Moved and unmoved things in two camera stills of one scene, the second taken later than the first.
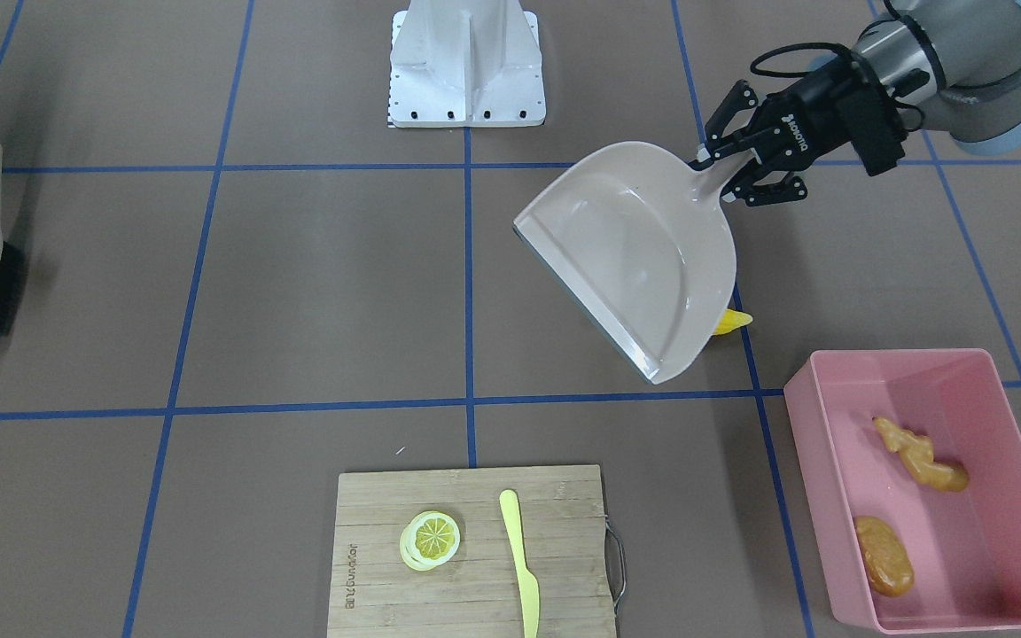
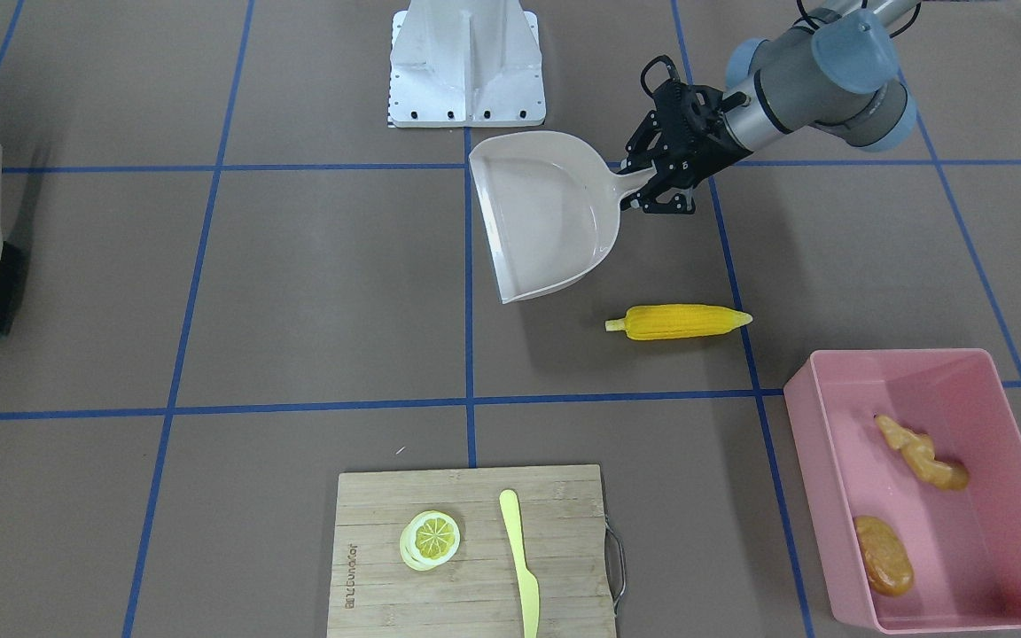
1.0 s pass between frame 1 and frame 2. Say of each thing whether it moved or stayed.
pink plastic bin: stayed
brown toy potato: stayed
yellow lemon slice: stayed
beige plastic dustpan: moved
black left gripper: moved
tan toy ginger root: stayed
